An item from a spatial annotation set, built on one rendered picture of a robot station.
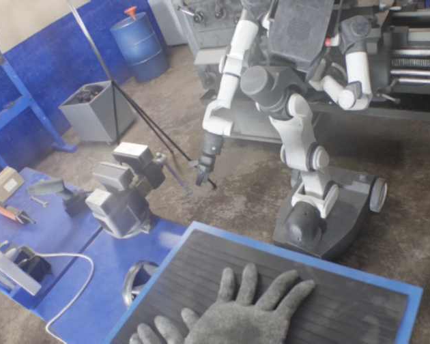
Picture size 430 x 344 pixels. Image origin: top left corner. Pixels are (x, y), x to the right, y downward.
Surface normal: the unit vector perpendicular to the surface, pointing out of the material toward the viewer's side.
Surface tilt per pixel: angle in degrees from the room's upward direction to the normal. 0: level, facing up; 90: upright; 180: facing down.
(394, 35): 90
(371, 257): 0
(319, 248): 0
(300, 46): 56
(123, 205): 88
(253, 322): 7
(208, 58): 32
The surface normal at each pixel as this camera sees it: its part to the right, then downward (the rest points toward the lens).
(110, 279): -0.33, -0.70
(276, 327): -0.04, -0.66
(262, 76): -0.58, -0.22
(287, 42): -0.21, 0.16
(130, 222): 0.78, 0.15
